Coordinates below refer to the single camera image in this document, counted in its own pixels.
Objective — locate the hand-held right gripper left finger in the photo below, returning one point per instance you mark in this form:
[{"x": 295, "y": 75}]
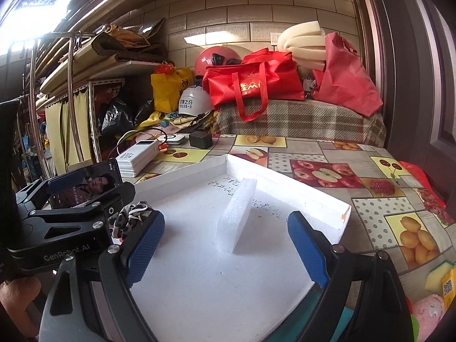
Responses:
[{"x": 142, "y": 245}]

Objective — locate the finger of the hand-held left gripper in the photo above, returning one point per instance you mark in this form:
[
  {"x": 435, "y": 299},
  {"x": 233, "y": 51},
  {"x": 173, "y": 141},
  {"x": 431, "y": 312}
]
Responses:
[
  {"x": 89, "y": 209},
  {"x": 66, "y": 182}
]

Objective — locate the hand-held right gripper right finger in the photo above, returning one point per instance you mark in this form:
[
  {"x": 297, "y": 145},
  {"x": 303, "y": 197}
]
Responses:
[{"x": 306, "y": 249}]

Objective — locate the black white patterned scrunchie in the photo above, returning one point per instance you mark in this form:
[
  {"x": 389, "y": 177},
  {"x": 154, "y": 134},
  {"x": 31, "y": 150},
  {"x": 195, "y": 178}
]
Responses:
[{"x": 131, "y": 214}]

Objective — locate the white foam tray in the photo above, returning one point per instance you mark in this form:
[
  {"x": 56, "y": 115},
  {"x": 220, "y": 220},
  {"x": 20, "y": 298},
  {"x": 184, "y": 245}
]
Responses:
[{"x": 199, "y": 292}]

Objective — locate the white foam block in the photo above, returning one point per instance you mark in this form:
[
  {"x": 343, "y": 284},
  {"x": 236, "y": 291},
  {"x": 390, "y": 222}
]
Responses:
[{"x": 235, "y": 221}]

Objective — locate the yellow sponge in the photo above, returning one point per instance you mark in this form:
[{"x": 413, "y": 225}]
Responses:
[{"x": 436, "y": 279}]

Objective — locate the pink fluffy pad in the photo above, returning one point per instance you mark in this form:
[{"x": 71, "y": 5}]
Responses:
[{"x": 427, "y": 315}]

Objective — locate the person's left hand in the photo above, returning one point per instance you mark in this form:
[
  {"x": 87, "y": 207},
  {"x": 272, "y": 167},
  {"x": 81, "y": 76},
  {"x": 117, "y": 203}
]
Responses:
[{"x": 17, "y": 295}]

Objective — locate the black smartphone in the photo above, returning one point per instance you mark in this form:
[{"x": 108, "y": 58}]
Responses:
[{"x": 101, "y": 181}]

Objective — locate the yellow curtain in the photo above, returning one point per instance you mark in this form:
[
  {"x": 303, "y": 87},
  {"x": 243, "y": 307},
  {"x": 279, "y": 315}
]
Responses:
[{"x": 53, "y": 131}]

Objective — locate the white angle steel shelf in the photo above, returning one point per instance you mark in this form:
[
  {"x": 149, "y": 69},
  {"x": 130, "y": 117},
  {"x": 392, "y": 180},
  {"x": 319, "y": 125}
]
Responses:
[{"x": 93, "y": 121}]

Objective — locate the white power bank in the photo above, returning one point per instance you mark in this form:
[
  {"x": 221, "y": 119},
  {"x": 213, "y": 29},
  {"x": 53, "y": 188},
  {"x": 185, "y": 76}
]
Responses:
[{"x": 137, "y": 158}]

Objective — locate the black plastic bag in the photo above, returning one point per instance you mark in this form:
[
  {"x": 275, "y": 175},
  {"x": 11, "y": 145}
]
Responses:
[{"x": 114, "y": 114}]

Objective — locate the chrome metal rack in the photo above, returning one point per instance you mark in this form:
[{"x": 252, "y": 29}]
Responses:
[{"x": 75, "y": 96}]

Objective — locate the fruit print tablecloth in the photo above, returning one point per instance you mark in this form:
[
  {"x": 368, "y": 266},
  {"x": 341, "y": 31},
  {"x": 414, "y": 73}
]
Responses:
[{"x": 356, "y": 156}]

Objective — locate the yellow cloth pile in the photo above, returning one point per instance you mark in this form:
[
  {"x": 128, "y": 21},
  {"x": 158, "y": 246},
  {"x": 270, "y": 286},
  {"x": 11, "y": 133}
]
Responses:
[{"x": 153, "y": 121}]

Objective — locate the white charging pad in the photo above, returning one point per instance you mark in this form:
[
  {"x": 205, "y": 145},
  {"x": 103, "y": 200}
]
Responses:
[{"x": 172, "y": 139}]

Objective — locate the black power adapter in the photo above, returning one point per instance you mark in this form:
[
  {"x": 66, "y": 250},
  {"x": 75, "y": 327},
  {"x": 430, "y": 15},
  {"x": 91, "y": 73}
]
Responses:
[{"x": 200, "y": 139}]

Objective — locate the plaid blanket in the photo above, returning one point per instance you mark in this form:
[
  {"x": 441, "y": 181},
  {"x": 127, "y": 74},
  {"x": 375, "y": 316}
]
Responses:
[{"x": 302, "y": 121}]

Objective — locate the red printed plastic bag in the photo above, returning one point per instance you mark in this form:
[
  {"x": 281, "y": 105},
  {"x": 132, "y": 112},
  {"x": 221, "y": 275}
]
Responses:
[{"x": 422, "y": 185}]

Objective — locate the yellow shopping bag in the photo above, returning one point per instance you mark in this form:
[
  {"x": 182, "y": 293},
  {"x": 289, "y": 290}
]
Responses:
[{"x": 167, "y": 89}]

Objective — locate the brown cardboard pieces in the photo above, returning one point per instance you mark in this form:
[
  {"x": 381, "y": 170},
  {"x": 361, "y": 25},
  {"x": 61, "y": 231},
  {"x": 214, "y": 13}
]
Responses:
[{"x": 121, "y": 44}]

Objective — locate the red ornament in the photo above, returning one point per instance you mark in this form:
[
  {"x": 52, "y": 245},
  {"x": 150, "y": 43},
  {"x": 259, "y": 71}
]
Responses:
[{"x": 164, "y": 68}]

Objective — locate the white helmet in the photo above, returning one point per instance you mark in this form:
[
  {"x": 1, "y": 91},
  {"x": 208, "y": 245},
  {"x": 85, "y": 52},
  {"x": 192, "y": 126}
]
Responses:
[{"x": 196, "y": 101}]

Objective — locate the red nonwoven bag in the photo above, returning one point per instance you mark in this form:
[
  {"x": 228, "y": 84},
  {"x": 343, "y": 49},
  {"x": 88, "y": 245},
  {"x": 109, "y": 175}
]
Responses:
[{"x": 345, "y": 78}]

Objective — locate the red tote bag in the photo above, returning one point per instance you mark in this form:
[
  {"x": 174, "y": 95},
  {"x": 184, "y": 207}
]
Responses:
[{"x": 256, "y": 78}]

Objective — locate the red helmet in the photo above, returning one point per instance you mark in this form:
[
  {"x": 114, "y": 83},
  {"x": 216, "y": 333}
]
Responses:
[{"x": 205, "y": 64}]

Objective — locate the cream foam sheets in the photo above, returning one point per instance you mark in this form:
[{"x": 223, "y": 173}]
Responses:
[{"x": 302, "y": 50}]

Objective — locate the dark brown door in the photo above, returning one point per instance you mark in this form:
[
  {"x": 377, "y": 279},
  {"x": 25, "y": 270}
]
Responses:
[{"x": 409, "y": 78}]

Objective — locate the wall switch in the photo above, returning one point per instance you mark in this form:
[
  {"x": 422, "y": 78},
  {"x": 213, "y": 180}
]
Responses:
[{"x": 275, "y": 38}]

